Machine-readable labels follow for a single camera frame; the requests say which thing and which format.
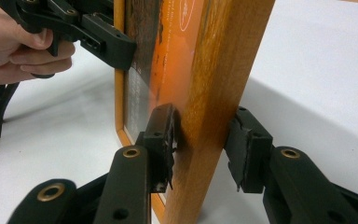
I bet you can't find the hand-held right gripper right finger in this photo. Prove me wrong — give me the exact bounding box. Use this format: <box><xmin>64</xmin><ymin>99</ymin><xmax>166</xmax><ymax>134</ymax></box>
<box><xmin>223</xmin><ymin>105</ymin><xmax>358</xmax><ymax>224</ymax></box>

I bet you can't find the wooden picture frame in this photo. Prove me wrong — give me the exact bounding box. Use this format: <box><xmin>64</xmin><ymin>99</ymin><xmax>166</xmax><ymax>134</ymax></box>
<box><xmin>114</xmin><ymin>0</ymin><xmax>276</xmax><ymax>224</ymax></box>

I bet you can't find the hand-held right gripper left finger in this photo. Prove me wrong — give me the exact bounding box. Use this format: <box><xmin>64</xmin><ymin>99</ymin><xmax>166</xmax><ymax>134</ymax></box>
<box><xmin>92</xmin><ymin>103</ymin><xmax>180</xmax><ymax>224</ymax></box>

